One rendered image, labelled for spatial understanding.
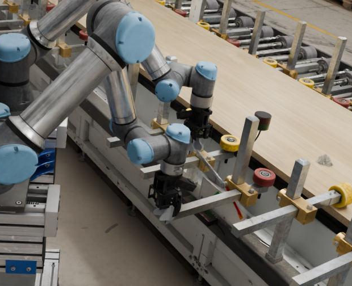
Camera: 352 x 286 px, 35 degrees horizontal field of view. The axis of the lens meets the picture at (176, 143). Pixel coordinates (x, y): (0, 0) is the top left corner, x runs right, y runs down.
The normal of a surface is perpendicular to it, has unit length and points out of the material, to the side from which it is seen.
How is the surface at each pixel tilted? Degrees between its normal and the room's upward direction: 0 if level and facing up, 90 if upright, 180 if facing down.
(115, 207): 0
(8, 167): 95
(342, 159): 0
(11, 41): 7
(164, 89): 90
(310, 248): 90
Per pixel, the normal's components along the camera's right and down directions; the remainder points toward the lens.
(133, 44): 0.65, 0.38
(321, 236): -0.81, 0.18
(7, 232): 0.11, 0.50
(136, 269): 0.15, -0.86
